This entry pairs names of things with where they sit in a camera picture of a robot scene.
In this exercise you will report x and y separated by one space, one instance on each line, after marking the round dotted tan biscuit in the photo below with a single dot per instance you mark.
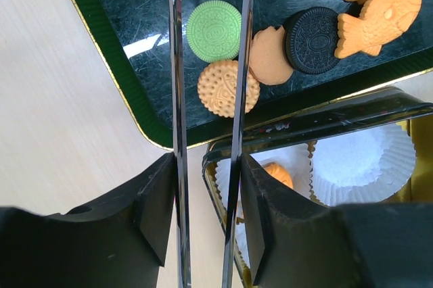
217 85

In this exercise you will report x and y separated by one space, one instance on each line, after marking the black sandwich cookie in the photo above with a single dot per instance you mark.
310 39

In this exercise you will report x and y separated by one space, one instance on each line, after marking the gold cookie tin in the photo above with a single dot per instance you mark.
372 109

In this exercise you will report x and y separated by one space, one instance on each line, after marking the orange fish cookie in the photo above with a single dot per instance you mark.
379 23
279 173

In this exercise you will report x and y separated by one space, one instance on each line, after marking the metal tongs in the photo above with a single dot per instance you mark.
180 141

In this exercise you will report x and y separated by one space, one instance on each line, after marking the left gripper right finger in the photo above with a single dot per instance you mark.
295 242

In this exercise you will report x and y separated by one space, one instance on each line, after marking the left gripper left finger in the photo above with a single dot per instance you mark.
116 240

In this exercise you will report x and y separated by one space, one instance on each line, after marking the orange flower cookie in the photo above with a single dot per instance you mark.
239 212

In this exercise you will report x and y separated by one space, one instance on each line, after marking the white paper cup back right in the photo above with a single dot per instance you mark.
366 166

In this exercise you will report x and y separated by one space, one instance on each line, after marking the white paper cup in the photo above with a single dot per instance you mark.
366 166
294 159

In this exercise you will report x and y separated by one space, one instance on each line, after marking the green sandwich cookie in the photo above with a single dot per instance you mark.
213 31

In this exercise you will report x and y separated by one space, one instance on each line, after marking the white paper cup back left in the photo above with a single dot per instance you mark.
294 159

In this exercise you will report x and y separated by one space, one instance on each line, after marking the black serving tray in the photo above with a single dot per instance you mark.
136 39

